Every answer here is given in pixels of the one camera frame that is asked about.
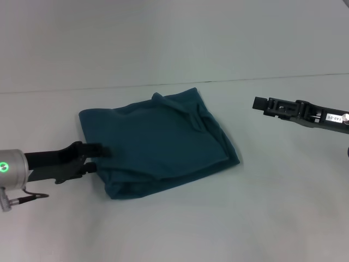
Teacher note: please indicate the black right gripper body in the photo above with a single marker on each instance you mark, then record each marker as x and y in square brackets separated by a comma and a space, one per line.
[324, 117]

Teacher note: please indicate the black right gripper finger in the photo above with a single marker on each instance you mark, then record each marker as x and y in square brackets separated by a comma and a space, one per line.
[275, 107]

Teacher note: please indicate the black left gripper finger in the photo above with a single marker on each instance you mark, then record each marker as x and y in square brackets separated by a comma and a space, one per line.
[96, 150]
[90, 168]

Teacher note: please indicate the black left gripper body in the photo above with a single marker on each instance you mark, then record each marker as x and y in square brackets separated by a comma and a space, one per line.
[54, 163]

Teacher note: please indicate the teal t-shirt with FREE print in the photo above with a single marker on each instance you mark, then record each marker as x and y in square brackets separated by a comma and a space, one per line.
[163, 142]

